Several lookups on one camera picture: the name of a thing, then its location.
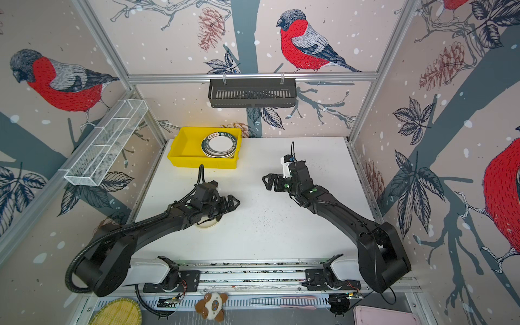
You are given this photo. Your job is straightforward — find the black corrugated cable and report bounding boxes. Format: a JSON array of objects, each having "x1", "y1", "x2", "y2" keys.
[{"x1": 64, "y1": 164, "x2": 212, "y2": 318}]

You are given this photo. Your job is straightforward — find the white wire mesh basket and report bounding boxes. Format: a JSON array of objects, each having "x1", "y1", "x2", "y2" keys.
[{"x1": 64, "y1": 99, "x2": 148, "y2": 186}]

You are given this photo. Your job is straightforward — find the pink tray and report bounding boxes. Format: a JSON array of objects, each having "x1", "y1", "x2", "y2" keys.
[{"x1": 353, "y1": 306, "x2": 421, "y2": 325}]

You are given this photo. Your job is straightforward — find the dark green lettered rim plate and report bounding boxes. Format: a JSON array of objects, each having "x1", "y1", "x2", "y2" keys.
[{"x1": 201, "y1": 132, "x2": 238, "y2": 158}]

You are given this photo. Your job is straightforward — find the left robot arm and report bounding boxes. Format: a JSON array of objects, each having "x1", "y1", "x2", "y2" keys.
[{"x1": 64, "y1": 181, "x2": 241, "y2": 297}]

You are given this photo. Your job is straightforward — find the yellow bamboo mat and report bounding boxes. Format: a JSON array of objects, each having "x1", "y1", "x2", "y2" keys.
[{"x1": 89, "y1": 298, "x2": 142, "y2": 325}]

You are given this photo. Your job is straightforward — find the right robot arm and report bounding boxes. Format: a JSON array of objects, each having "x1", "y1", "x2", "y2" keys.
[{"x1": 262, "y1": 161, "x2": 412, "y2": 294}]

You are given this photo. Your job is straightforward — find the black hanging basket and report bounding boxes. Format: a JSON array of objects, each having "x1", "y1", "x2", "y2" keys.
[{"x1": 208, "y1": 79, "x2": 297, "y2": 108}]

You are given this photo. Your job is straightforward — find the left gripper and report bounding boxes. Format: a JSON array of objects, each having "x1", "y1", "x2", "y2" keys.
[{"x1": 202, "y1": 193, "x2": 241, "y2": 217}]

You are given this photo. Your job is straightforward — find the yellow plastic bin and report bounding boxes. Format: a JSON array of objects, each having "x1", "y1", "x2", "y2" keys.
[{"x1": 167, "y1": 127, "x2": 242, "y2": 169}]

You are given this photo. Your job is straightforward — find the pink chopsticks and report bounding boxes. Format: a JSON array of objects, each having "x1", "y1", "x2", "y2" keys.
[{"x1": 249, "y1": 296, "x2": 317, "y2": 310}]

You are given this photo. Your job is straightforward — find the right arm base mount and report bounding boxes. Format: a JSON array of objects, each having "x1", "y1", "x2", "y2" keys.
[{"x1": 301, "y1": 254, "x2": 362, "y2": 292}]

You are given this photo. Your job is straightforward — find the panda plush toy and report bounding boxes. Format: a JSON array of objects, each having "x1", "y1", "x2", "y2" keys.
[{"x1": 195, "y1": 292, "x2": 228, "y2": 322}]

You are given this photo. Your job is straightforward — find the cream plate with dark spot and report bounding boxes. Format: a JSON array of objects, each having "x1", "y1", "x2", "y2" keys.
[{"x1": 196, "y1": 217, "x2": 220, "y2": 229}]

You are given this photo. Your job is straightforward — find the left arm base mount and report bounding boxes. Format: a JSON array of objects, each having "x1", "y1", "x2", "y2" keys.
[{"x1": 143, "y1": 256, "x2": 201, "y2": 293}]

